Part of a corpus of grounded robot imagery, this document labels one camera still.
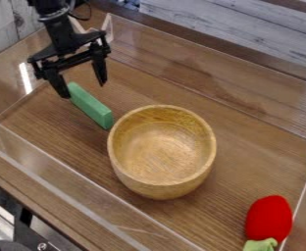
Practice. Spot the green rectangular block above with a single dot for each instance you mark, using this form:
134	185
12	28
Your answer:
91	106

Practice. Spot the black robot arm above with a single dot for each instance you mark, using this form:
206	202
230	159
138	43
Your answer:
52	8

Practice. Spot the clear acrylic corner bracket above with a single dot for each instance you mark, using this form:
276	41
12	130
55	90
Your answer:
106	27

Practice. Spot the black metal table leg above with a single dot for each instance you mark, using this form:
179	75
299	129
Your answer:
27	236

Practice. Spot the red plush strawberry toy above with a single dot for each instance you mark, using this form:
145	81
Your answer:
269	222

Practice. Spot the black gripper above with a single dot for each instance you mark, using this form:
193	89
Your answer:
68	51

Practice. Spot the clear acrylic tray walls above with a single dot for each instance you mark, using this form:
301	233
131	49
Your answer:
54	160

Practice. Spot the brown wooden bowl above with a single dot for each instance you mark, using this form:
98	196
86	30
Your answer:
162	148

